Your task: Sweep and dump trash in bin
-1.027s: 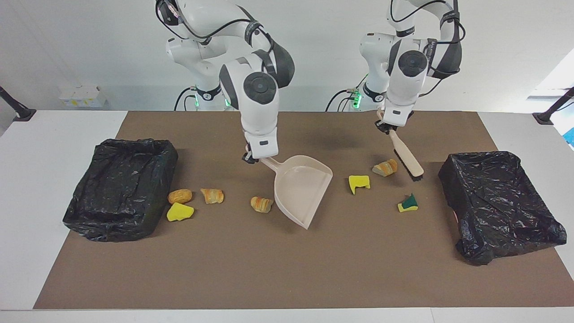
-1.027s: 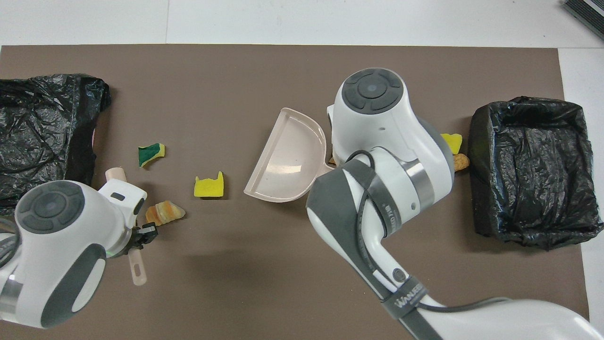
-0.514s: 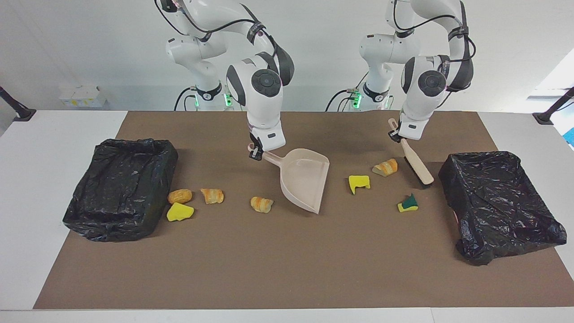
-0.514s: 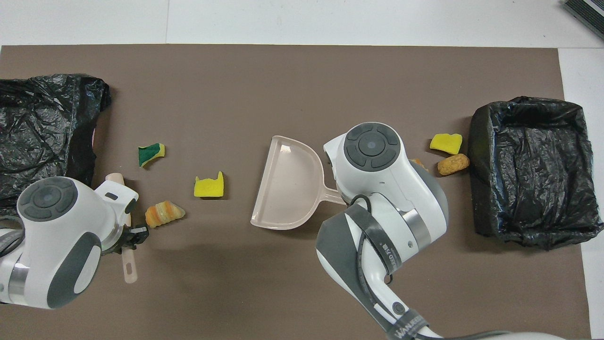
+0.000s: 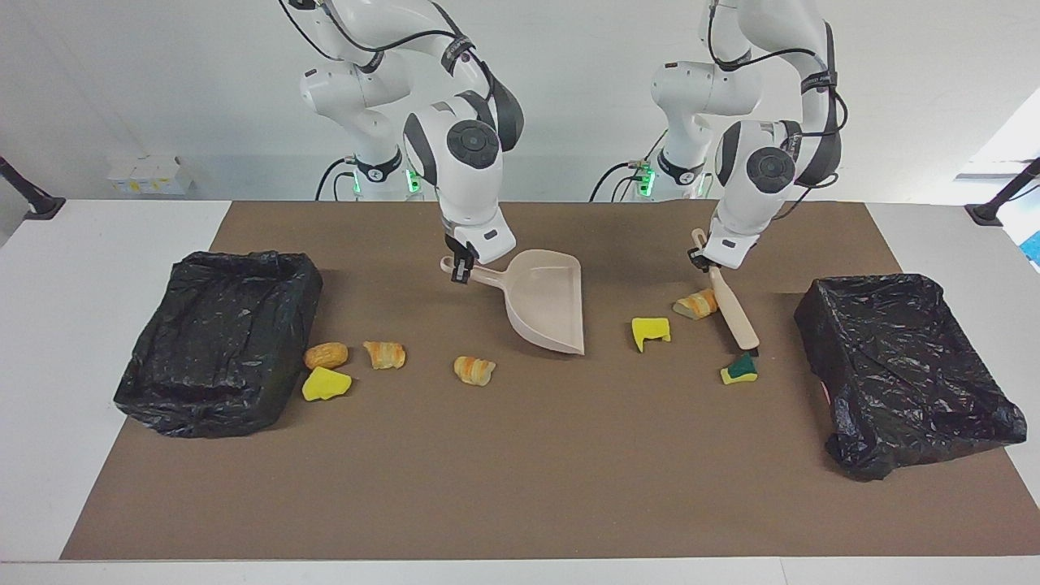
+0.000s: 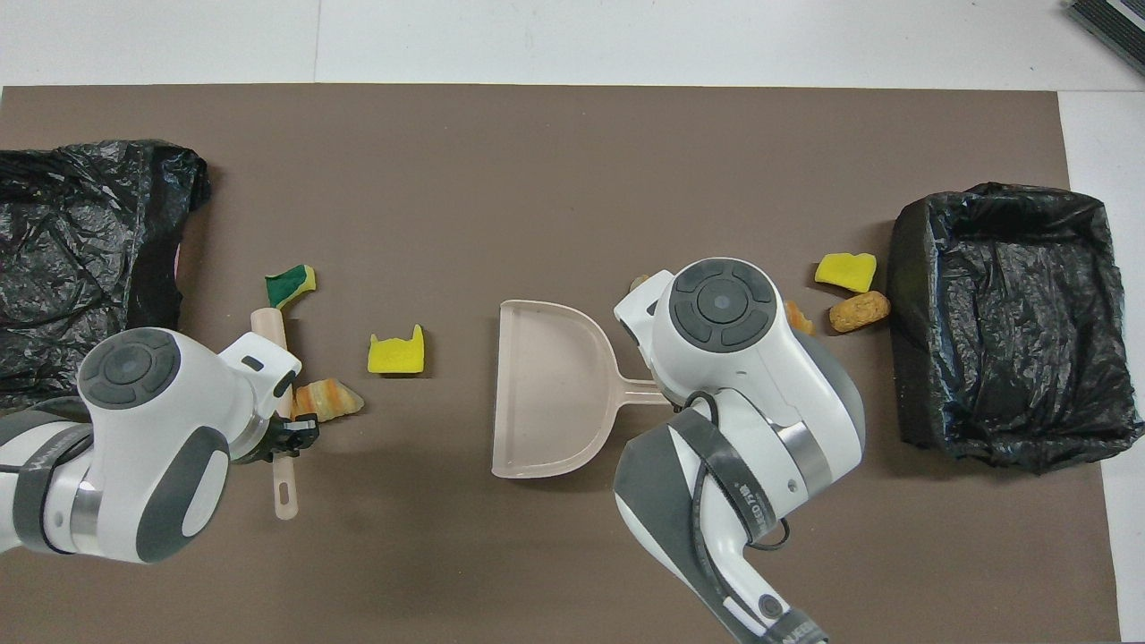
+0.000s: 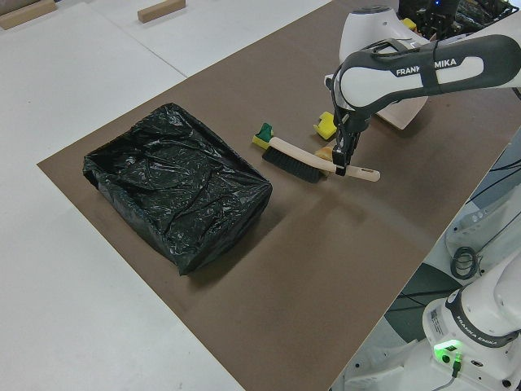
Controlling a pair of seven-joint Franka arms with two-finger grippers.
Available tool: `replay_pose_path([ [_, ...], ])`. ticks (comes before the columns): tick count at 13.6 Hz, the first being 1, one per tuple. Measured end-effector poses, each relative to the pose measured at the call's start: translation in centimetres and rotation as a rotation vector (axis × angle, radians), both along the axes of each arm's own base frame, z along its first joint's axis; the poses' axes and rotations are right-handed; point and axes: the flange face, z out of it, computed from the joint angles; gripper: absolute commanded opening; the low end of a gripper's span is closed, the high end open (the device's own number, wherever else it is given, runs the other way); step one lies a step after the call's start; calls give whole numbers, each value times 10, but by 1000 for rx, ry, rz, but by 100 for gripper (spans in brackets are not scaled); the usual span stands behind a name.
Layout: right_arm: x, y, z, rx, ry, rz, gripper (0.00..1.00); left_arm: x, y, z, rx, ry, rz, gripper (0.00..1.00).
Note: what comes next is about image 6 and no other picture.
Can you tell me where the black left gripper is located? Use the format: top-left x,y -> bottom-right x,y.
234,419 -> 320,464

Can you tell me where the pale bread chunk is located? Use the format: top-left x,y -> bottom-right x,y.
293,378 -> 366,421

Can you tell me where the beige hand brush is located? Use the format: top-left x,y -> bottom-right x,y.
250,307 -> 300,521

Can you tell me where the notched yellow sponge piece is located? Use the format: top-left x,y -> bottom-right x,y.
367,324 -> 426,376

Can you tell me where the green and yellow sponge piece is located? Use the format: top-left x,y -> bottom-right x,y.
265,265 -> 318,310

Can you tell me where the beige plastic dustpan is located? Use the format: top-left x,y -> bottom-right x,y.
490,300 -> 672,479

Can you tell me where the plain yellow sponge piece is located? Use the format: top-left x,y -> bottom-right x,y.
814,252 -> 878,294

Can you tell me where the brown potato piece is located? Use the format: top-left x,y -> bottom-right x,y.
828,292 -> 892,334

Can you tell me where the black bag-lined bin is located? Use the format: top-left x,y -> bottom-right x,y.
887,182 -> 1145,475
0,139 -> 212,412

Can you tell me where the brown table mat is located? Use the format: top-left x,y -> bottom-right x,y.
0,84 -> 1122,644

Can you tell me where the dark grey ribbed device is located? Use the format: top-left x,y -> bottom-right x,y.
1064,0 -> 1145,77

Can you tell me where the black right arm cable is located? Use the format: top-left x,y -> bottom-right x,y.
680,389 -> 793,618

